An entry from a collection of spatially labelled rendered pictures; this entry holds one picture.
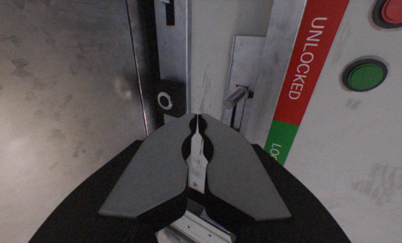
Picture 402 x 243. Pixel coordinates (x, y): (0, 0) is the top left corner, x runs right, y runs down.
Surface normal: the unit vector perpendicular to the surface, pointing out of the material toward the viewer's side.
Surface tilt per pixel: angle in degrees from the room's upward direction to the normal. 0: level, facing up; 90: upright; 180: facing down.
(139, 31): 0
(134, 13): 0
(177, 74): 90
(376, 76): 90
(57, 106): 0
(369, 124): 90
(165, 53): 90
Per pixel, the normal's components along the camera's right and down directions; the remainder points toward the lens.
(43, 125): 0.87, 0.28
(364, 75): -0.49, 0.42
